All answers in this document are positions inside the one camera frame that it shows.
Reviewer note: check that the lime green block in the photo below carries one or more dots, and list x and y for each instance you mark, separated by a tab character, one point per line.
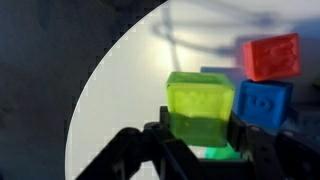
200	106

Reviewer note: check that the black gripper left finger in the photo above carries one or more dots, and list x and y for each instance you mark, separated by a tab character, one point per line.
133	150

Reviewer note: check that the round white table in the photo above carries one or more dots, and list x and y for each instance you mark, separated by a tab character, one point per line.
140	76

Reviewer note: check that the orange-red block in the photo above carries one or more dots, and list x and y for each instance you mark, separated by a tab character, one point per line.
273	56

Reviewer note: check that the blue block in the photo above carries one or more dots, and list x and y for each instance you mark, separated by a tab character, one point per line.
263	103

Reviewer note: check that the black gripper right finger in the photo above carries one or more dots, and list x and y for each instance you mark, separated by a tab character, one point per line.
266	150

